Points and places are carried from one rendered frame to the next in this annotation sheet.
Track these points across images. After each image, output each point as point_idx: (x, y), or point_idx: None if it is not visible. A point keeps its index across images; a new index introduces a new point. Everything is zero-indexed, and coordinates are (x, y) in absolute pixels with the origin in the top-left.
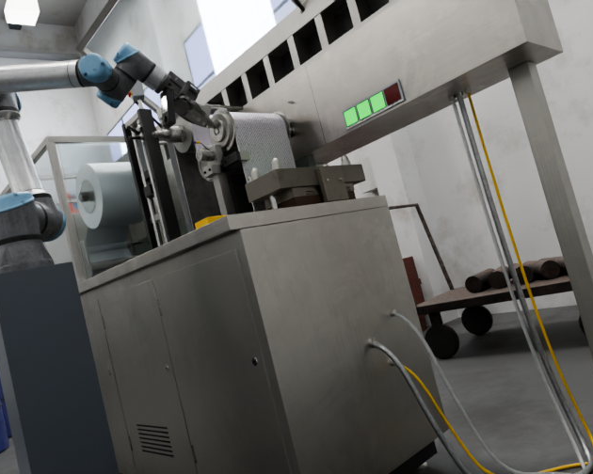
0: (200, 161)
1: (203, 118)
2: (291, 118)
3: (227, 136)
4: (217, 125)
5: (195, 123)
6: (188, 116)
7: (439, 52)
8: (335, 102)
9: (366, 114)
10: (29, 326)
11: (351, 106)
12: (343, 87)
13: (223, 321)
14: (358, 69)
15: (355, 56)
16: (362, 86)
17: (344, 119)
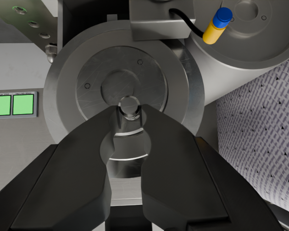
0: None
1: (77, 135)
2: None
3: (80, 54)
4: (103, 105)
5: (180, 132)
6: (169, 195)
7: None
8: (43, 132)
9: None
10: None
11: (17, 116)
12: (25, 145)
13: None
14: None
15: None
16: None
17: (35, 104)
